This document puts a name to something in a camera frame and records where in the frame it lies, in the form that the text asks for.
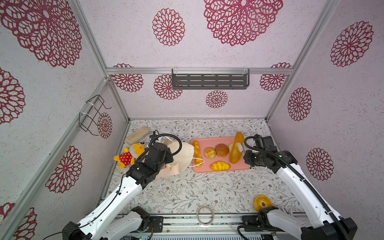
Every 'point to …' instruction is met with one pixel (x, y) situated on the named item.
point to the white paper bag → (181, 161)
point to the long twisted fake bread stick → (198, 157)
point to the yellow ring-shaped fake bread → (230, 147)
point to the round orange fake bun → (221, 150)
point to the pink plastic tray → (216, 157)
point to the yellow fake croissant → (220, 165)
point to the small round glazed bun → (210, 153)
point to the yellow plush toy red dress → (128, 157)
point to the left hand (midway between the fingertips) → (167, 152)
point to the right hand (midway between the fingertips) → (246, 154)
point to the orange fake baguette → (235, 154)
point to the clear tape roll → (202, 223)
